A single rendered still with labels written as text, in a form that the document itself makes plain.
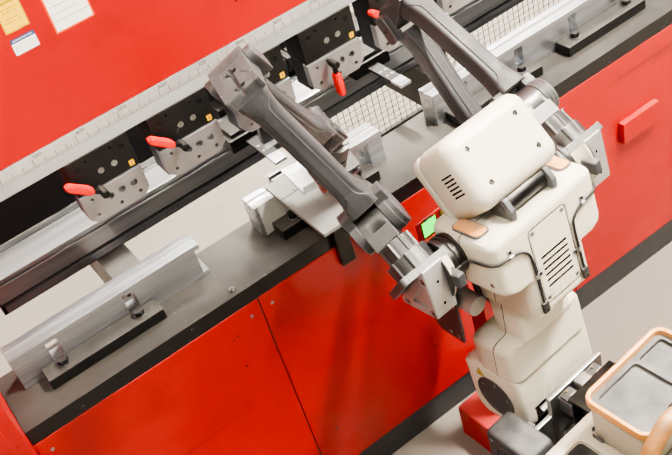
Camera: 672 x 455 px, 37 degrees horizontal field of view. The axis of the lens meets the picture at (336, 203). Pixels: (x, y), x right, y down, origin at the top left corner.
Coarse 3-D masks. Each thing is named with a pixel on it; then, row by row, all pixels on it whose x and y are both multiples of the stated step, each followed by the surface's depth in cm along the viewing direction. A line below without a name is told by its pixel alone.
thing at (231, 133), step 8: (224, 120) 267; (224, 128) 264; (232, 128) 263; (224, 136) 263; (232, 136) 261; (240, 136) 261; (248, 136) 263; (256, 136) 263; (224, 144) 265; (232, 144) 261; (240, 144) 262; (248, 144) 262; (256, 144) 260; (232, 152) 262; (264, 152) 256; (272, 152) 256; (280, 152) 255; (272, 160) 253; (280, 160) 252
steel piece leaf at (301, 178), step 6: (294, 174) 247; (300, 174) 246; (306, 174) 246; (294, 180) 245; (300, 180) 244; (306, 180) 244; (312, 180) 243; (300, 186) 243; (306, 186) 239; (312, 186) 240; (306, 192) 240
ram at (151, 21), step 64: (128, 0) 203; (192, 0) 211; (256, 0) 220; (0, 64) 194; (64, 64) 201; (128, 64) 209; (192, 64) 218; (0, 128) 199; (64, 128) 207; (128, 128) 215; (0, 192) 205
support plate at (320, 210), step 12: (276, 180) 247; (288, 180) 246; (360, 180) 239; (276, 192) 243; (288, 192) 242; (300, 192) 241; (312, 192) 240; (288, 204) 239; (300, 204) 238; (312, 204) 237; (324, 204) 236; (336, 204) 235; (300, 216) 235; (312, 216) 233; (324, 216) 232; (336, 216) 231; (324, 228) 229; (336, 228) 229
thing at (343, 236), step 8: (336, 232) 245; (344, 232) 247; (336, 240) 246; (344, 240) 248; (336, 248) 249; (344, 248) 249; (352, 248) 250; (344, 256) 250; (352, 256) 252; (344, 264) 251
